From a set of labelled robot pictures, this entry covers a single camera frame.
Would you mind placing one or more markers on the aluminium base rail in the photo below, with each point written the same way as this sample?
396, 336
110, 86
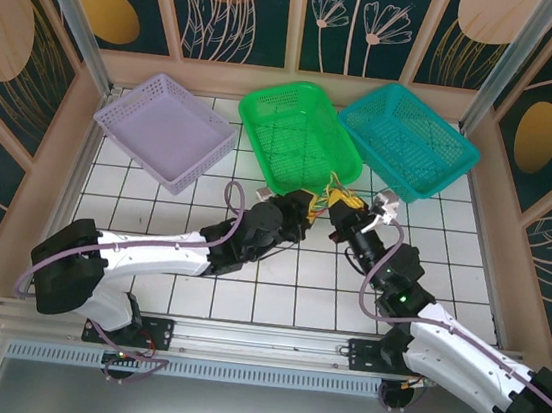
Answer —
264, 341

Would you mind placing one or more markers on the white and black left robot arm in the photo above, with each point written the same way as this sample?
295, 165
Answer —
159, 257

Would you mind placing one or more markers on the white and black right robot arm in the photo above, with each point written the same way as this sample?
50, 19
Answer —
460, 350

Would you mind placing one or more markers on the small controller board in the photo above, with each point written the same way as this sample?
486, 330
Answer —
124, 355
416, 383

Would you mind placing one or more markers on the aluminium corner post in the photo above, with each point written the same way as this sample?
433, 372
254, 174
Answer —
75, 15

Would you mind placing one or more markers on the green plastic basket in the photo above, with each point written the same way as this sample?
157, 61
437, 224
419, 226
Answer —
295, 133

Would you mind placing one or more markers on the clear plastic tube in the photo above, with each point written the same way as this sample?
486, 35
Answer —
517, 70

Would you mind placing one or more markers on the lilac plastic basket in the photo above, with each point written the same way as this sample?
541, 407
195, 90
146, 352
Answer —
165, 127

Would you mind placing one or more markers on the teal plastic basket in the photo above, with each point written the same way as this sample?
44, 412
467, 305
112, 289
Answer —
405, 137

